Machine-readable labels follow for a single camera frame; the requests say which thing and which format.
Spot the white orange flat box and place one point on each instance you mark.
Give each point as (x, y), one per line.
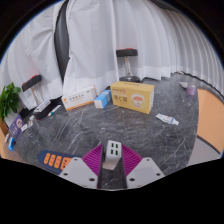
(78, 98)

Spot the small purple cup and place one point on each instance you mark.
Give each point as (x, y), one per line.
(191, 89)

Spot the black tray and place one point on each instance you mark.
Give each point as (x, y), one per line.
(41, 114)

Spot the white block charger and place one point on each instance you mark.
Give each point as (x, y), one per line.
(112, 155)

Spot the white squeeze tube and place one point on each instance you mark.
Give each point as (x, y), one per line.
(166, 119)

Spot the white curtain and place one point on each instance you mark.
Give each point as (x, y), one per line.
(133, 30)
(30, 56)

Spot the white pen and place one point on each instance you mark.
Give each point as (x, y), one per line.
(54, 110)

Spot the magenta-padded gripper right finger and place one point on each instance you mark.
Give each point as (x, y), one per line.
(145, 171)

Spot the yellow carton box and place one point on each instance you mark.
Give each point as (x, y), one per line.
(131, 96)

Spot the small white flat object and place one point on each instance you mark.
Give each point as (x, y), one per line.
(6, 137)

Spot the grey crumpled wrapper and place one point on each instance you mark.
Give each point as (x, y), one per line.
(183, 84)

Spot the small blue white box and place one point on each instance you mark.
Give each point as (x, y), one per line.
(102, 99)

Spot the small white packet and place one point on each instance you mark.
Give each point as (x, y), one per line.
(24, 127)

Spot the black stool with red seat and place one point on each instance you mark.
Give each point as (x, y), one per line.
(31, 82)
(126, 52)

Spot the white striped box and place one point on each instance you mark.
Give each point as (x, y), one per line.
(42, 106)

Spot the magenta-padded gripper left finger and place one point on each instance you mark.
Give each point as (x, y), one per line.
(78, 171)

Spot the small clear box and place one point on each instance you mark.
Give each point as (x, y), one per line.
(31, 121)

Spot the green potted plant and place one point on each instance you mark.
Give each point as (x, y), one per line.
(9, 98)

